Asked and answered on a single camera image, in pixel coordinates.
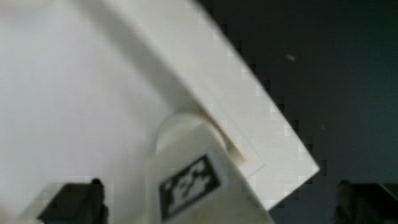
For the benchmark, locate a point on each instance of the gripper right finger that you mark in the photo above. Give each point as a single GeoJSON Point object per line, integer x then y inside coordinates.
{"type": "Point", "coordinates": [366, 203]}

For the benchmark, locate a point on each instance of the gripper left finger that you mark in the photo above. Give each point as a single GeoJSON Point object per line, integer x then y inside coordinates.
{"type": "Point", "coordinates": [77, 206]}

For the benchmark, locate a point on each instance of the white leg with tag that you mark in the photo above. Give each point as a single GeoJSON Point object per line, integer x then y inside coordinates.
{"type": "Point", "coordinates": [198, 191]}

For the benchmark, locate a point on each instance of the white square table top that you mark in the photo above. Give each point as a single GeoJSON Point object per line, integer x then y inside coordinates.
{"type": "Point", "coordinates": [112, 62]}

